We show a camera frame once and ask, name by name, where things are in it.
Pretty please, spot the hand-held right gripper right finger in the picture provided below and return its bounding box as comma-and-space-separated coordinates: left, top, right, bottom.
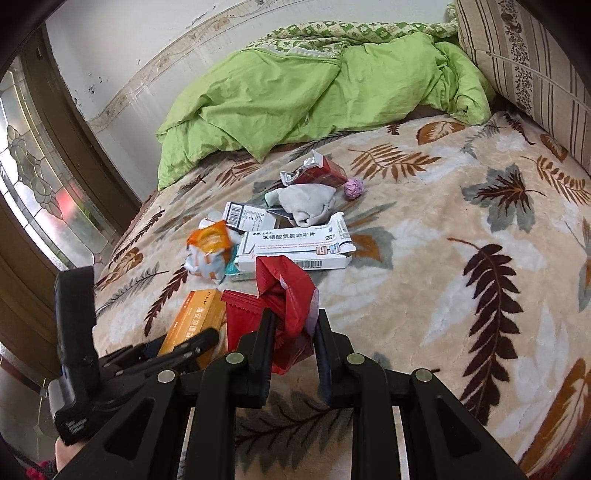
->
314, 308, 527, 480

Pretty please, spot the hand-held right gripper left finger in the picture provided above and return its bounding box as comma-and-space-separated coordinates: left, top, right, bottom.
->
58, 308, 278, 480

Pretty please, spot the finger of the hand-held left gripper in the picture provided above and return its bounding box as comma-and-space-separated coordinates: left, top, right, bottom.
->
115, 329, 221, 386
98, 335, 169, 367

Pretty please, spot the orange medicine box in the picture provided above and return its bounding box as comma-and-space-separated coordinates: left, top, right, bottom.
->
157, 289, 228, 367

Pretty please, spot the red plastic wrapper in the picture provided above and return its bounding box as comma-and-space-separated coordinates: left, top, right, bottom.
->
255, 255, 320, 339

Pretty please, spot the orange wrapper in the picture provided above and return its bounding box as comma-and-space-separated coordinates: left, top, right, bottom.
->
185, 220, 242, 283

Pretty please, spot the person's left hand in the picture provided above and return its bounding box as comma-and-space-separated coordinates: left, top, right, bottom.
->
54, 436, 93, 480

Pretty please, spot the flat red plastic packet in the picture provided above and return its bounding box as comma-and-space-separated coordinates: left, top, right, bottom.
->
221, 289, 315, 376

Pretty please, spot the long white medicine box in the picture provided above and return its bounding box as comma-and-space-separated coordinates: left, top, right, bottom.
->
232, 211, 357, 272

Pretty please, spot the small white barcode box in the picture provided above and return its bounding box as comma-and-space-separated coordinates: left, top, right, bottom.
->
222, 201, 278, 232

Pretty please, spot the grey cloth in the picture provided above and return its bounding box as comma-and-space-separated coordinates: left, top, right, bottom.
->
264, 183, 339, 228

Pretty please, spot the leaf printed blanket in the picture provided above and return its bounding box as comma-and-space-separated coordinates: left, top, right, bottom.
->
91, 110, 591, 480

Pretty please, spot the red sleeve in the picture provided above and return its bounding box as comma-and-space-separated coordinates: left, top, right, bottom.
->
25, 459, 57, 480

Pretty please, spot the patterned glass window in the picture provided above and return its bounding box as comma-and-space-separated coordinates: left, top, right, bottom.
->
0, 55, 116, 271

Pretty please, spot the silver foil wrapper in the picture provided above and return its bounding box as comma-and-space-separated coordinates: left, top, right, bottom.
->
280, 150, 322, 186

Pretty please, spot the red cigarette box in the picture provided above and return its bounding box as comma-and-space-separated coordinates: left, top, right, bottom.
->
295, 154, 348, 188

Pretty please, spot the green duvet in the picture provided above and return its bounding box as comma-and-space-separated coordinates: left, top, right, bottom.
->
156, 31, 498, 191

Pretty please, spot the green patterned quilt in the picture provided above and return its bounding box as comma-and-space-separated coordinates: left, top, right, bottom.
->
244, 4, 462, 61

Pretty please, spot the brown striped pillow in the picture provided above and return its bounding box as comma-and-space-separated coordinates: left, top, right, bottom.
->
454, 0, 591, 178

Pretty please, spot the brown wooden window frame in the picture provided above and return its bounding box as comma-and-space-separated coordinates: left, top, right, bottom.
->
0, 22, 145, 386

